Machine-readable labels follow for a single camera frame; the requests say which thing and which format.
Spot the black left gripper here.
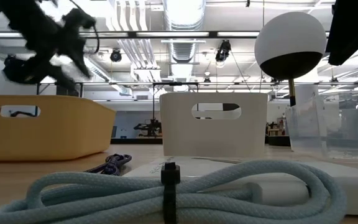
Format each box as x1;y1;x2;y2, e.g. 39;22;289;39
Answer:
26;18;92;91

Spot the purple braided cable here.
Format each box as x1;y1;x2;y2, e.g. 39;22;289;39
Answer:
84;153;133;177

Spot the light blue cable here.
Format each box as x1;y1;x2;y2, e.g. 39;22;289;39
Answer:
0;160;348;224

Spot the white card reader box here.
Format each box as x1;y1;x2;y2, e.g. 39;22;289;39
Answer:
122;155;358;216

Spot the orange plastic bin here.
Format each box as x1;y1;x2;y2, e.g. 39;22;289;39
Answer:
0;94;117;162

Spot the white plastic bin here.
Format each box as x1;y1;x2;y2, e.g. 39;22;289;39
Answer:
159;91;269;158

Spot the clear plastic bin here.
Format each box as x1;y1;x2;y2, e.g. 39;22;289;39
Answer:
285;90;358;160

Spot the background black robot station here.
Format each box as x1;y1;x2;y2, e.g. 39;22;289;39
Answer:
133;118;163;138

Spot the white globe table lamp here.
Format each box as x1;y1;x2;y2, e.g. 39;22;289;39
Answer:
254;11;328;108

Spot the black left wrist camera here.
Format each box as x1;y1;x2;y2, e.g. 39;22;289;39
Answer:
61;8;97;34

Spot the black hanging cable reel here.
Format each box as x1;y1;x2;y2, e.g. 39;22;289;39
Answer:
214;39;232;63
109;48;123;63

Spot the black metal rig frame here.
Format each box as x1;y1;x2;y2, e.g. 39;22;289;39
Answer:
0;30;358;40

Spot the black cable tie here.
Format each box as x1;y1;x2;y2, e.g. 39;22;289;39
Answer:
160;161;181;224

